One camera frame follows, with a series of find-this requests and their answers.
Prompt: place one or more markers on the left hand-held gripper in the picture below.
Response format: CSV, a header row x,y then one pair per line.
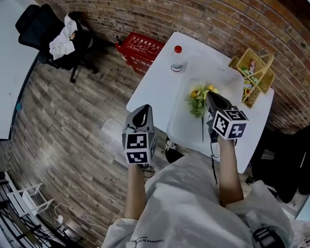
x,y
137,146

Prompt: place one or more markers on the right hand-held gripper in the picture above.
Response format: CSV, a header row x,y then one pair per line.
x,y
230,124

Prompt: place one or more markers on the yellow artificial flowers bunch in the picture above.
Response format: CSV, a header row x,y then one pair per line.
x,y
197,99

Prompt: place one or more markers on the person's right forearm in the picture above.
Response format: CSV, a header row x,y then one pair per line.
x,y
230,172

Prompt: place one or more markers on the person's left forearm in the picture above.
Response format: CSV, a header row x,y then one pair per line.
x,y
134,190

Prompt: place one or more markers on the red fire equipment box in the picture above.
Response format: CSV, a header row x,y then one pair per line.
x,y
142,50

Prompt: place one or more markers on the yellow snack packet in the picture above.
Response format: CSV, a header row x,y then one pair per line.
x,y
247,89

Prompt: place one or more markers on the person's black shoe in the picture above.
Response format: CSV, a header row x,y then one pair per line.
x,y
174,154

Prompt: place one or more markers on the red white snack packet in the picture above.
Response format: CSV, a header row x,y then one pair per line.
x,y
252,66

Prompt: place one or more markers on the clear red-capped plastic bottle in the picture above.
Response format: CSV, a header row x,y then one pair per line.
x,y
177,61

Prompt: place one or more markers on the red fire extinguisher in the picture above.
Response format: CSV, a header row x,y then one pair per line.
x,y
118,49

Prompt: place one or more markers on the black office chair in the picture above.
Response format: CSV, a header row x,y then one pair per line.
x,y
286,164
33,27

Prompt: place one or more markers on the person's light grey shirt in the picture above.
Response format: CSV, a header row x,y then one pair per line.
x,y
186,203

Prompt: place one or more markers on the white crumpled garment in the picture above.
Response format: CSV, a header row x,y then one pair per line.
x,y
63,43

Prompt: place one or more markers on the small teal floor object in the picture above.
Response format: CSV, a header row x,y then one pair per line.
x,y
19,106

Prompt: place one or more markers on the white plug adapter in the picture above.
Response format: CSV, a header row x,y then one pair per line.
x,y
60,218

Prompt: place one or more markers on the black waist pouch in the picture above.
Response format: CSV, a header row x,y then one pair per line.
x,y
267,238

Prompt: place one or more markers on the white metal stool frame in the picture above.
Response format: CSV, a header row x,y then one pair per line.
x,y
28,198

